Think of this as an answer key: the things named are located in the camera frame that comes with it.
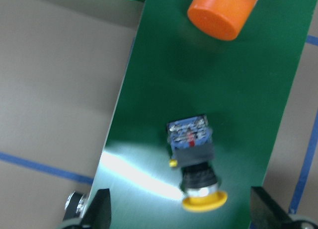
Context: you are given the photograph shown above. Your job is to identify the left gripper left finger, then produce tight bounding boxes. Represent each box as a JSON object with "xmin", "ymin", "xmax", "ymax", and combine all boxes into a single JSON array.
[{"xmin": 79, "ymin": 189, "xmax": 111, "ymax": 229}]

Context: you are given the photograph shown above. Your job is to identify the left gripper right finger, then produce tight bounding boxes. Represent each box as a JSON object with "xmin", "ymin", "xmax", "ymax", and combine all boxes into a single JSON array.
[{"xmin": 250, "ymin": 186, "xmax": 293, "ymax": 229}]

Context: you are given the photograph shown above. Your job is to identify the yellow mushroom push button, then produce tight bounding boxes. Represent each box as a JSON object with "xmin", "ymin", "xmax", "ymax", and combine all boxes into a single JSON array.
[{"xmin": 166, "ymin": 114, "xmax": 228, "ymax": 213}]

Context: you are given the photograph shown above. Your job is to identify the orange cylinder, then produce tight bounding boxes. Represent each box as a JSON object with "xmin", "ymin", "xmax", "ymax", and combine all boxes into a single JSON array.
[{"xmin": 187, "ymin": 0, "xmax": 258, "ymax": 41}]

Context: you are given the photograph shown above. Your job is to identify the green conveyor belt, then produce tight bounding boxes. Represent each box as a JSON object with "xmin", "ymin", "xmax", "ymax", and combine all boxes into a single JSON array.
[{"xmin": 92, "ymin": 0, "xmax": 317, "ymax": 229}]

